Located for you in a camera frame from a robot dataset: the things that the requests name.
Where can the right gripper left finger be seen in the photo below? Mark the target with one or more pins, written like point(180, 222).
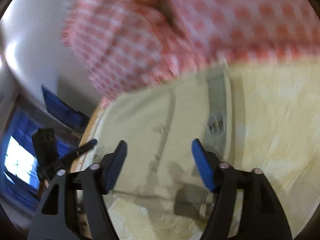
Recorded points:
point(57, 214)

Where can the beige khaki pants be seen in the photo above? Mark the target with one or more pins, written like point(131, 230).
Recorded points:
point(159, 125)

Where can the blue window curtain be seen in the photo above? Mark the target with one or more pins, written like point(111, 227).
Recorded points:
point(21, 165)

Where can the red white checkered pillow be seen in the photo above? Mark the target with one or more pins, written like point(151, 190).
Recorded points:
point(128, 44)

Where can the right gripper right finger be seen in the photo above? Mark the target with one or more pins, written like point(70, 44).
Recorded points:
point(246, 206)

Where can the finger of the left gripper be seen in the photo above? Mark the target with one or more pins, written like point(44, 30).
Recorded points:
point(78, 151)

